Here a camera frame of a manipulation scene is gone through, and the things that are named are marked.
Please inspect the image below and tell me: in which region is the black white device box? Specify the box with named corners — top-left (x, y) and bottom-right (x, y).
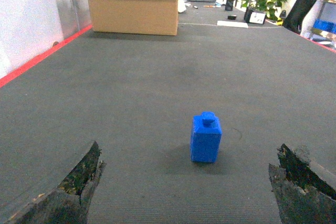
top-left (244, 7), bottom-right (266, 25)

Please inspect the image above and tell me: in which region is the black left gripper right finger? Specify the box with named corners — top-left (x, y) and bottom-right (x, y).
top-left (268, 144), bottom-right (335, 223)

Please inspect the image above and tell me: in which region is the large cardboard box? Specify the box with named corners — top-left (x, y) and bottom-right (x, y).
top-left (88, 0), bottom-right (178, 36)

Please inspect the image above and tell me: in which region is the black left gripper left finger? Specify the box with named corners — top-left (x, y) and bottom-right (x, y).
top-left (1, 141), bottom-right (106, 223)

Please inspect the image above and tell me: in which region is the black office chair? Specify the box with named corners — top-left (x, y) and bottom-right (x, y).
top-left (279, 0), bottom-right (317, 35)

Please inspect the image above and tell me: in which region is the blue square plastic part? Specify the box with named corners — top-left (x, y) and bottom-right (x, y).
top-left (190, 111), bottom-right (222, 163)

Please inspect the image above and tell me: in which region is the white paper sheet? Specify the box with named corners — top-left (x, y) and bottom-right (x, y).
top-left (217, 20), bottom-right (249, 28)

